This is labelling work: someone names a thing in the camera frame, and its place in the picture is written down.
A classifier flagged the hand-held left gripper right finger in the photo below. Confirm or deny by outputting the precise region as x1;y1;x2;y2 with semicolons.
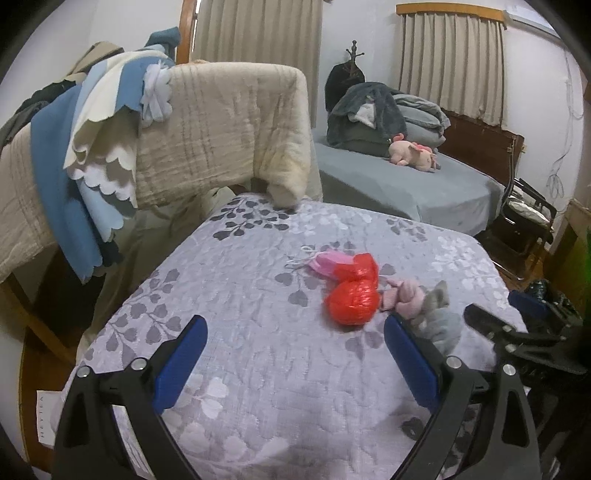
384;315;542;480

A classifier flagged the wooden curtain pelmet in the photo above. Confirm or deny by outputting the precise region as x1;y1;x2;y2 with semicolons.
396;2;507;29

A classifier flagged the white wall conduit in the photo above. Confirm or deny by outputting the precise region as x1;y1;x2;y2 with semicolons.
505;4;559;35

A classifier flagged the wooden coat rack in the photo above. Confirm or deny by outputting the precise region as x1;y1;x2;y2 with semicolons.
344;40;365;68

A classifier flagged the black garment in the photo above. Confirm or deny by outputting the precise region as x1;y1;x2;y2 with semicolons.
324;62;366;112

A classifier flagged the wooden cabinet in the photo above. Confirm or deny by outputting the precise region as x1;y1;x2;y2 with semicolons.
549;198;591;296

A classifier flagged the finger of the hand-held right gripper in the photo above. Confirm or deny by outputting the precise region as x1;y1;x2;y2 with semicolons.
510;292;583;333
464;302;587;371

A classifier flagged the olive cloth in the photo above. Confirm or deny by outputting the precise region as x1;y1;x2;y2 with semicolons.
88;187;236;342

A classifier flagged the wooden chair frame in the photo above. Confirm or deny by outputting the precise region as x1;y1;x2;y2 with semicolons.
0;249;75;365

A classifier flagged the folded grey-blue blanket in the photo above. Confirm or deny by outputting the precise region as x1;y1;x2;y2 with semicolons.
392;93;451;144

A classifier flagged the pink sock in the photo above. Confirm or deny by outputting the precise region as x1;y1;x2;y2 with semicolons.
379;277;428;319

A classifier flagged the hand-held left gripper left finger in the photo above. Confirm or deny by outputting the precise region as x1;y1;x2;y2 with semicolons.
54;315;208;480

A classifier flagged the black trash bag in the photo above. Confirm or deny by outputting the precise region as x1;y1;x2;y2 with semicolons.
526;278;561;301

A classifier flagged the white cardboard box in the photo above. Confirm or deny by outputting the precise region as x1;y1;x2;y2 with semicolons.
36;390;70;446

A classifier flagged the blue white scalloped blanket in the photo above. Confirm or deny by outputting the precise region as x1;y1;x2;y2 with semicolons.
30;48;174;283

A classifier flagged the bed with grey sheet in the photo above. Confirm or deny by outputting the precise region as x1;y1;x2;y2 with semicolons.
311;127;506;236

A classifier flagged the blue cloth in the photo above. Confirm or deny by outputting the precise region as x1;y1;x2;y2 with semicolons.
143;27;182;63

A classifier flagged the beige striped curtain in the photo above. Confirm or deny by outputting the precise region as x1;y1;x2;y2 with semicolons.
399;11;506;127
190;0;323;130

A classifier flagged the dark clothing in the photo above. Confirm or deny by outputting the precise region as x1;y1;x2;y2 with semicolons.
0;80;77;144

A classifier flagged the tan cloth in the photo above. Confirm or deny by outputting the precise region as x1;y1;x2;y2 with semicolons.
69;41;125;77

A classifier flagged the grey sock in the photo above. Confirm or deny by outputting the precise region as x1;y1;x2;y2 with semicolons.
409;280;462;356

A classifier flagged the beige quilt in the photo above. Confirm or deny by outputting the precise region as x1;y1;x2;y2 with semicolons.
0;61;324;282

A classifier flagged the thin wall cable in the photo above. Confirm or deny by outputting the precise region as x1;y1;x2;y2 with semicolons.
547;46;583;199

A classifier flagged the black folding chair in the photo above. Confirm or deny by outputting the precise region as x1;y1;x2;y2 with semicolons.
496;178;557;280

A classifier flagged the pink face mask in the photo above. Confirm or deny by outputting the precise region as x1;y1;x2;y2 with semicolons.
285;244;356;280

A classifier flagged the pink plush toy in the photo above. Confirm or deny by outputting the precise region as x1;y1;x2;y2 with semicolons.
388;133;439;174

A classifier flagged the red plastic bag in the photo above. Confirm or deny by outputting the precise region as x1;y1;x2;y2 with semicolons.
323;253;382;328

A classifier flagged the dark green pillow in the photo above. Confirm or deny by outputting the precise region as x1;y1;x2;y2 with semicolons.
327;113;393;158

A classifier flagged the wooden headboard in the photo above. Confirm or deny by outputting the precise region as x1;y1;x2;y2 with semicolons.
436;107;526;185

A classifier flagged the grey leaf-print quilted bedspread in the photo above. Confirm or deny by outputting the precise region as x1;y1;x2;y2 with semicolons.
60;193;532;480

